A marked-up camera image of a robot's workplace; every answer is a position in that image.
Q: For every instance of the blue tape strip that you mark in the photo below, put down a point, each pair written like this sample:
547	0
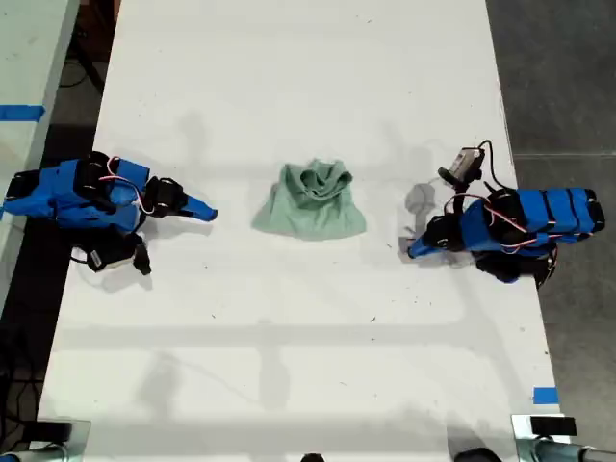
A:
21	112
546	395

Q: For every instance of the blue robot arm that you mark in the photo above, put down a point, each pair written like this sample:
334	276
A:
544	216
62	192

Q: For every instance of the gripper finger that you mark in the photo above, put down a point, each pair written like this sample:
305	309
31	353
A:
426	252
426	240
197	214
197	203

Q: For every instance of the white side table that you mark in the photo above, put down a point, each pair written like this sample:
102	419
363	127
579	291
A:
29	58

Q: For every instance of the black camera box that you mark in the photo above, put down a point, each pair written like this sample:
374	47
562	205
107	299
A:
110	255

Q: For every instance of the pale green T-shirt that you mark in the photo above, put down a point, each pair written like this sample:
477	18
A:
308	212

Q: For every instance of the grey camera box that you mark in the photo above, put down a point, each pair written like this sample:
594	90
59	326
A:
462	166

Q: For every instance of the metal table clamp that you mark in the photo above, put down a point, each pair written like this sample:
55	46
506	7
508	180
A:
60	435
553	435

